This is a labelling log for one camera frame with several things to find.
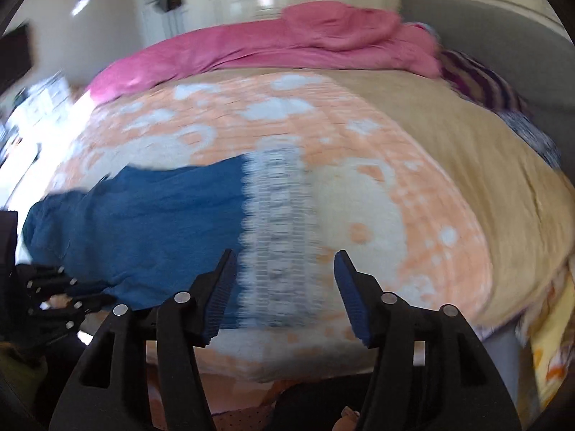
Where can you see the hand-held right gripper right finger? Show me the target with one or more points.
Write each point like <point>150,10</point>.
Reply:
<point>352,298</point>

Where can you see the yellow printed sheet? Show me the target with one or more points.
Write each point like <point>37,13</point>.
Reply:
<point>550,359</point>

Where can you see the purple striped pillow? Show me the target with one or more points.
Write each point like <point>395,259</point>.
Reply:
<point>480,83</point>

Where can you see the blue denim pants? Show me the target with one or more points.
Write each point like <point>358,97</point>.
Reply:
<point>157,215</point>

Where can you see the pink duvet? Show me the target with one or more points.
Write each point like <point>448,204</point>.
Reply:
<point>278,49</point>

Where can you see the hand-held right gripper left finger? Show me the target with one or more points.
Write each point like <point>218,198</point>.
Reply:
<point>219,298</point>

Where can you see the blue patterned cloth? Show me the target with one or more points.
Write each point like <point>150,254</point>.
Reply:
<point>534,139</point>

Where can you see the white drawer cabinet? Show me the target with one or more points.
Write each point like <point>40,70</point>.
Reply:
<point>45,103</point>

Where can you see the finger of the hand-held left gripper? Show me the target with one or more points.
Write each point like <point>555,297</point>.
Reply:
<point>49,276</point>
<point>67,312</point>

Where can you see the black wall television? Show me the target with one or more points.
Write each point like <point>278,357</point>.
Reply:
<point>13,58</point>

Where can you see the grey padded headboard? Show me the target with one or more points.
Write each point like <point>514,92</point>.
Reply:
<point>494,31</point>

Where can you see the orange plaid fleece blanket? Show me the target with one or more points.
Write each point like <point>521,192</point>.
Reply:
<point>382,166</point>

